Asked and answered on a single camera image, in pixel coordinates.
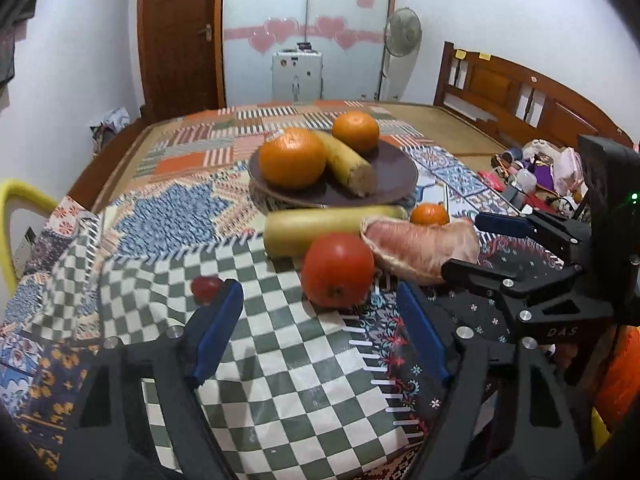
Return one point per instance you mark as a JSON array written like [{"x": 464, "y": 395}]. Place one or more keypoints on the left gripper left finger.
[{"x": 109, "y": 435}]

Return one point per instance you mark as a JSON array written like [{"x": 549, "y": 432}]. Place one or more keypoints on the sliding wardrobe with hearts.
[{"x": 348, "y": 34}]

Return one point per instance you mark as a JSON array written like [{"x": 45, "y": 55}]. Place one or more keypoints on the red tomato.
[{"x": 338, "y": 270}]

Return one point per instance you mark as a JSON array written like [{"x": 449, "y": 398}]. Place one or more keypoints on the small red grape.
[{"x": 205, "y": 288}]

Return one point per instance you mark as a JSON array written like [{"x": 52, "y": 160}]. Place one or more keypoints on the patchwork bed quilt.
[{"x": 187, "y": 185}]

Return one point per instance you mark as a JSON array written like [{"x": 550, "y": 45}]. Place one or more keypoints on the yellow foam tube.
[{"x": 20, "y": 202}]

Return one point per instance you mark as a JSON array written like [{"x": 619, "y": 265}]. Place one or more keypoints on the dark purple plate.
[{"x": 396, "y": 171}]

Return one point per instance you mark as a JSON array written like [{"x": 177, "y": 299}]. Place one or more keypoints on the white box appliance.
[{"x": 297, "y": 74}]

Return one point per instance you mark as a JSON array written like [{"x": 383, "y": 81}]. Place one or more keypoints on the brown wooden door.
[{"x": 179, "y": 44}]

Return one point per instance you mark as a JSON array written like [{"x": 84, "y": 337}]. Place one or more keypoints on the wooden bed headboard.
[{"x": 514, "y": 104}]

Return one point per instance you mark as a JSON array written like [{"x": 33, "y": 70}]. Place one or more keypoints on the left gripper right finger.
[{"x": 504, "y": 416}]

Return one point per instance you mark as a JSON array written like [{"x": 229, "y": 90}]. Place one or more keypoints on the large orange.
[
  {"x": 292, "y": 158},
  {"x": 358, "y": 130}
]

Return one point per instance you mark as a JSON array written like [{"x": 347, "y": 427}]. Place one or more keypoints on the standing electric fan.
[{"x": 402, "y": 42}]

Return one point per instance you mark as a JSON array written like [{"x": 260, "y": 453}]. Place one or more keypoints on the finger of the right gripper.
[
  {"x": 500, "y": 284},
  {"x": 520, "y": 224}
]

